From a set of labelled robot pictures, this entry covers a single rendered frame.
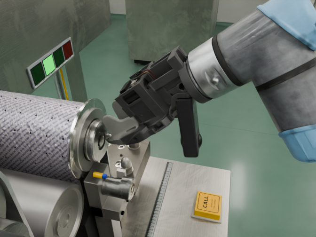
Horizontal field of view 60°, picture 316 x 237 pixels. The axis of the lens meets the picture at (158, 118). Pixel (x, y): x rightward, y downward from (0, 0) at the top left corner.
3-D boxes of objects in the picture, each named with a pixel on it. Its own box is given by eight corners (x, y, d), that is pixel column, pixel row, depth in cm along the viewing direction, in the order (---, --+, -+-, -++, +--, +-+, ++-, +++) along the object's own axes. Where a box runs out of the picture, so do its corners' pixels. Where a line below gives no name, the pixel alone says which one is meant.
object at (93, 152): (92, 128, 44) (110, 115, 51) (81, 126, 45) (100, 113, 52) (92, 169, 47) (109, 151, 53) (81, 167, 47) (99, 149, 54)
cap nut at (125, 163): (130, 176, 71) (129, 164, 68) (117, 173, 71) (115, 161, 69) (135, 166, 74) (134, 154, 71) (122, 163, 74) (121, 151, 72)
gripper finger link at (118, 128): (90, 122, 49) (126, 98, 44) (112, 144, 51) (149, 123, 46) (82, 132, 46) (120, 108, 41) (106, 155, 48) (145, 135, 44)
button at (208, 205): (219, 221, 75) (220, 216, 74) (193, 215, 76) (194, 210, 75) (220, 200, 80) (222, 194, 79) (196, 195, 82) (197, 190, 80)
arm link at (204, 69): (241, 69, 41) (241, 99, 34) (215, 84, 43) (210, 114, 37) (214, 28, 38) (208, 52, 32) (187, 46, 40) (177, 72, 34)
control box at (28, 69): (34, 89, 82) (27, 68, 78) (32, 89, 82) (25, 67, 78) (74, 55, 101) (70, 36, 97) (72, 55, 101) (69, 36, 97)
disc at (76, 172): (87, 193, 51) (58, 155, 39) (85, 192, 51) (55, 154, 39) (113, 128, 59) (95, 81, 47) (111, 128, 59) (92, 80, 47)
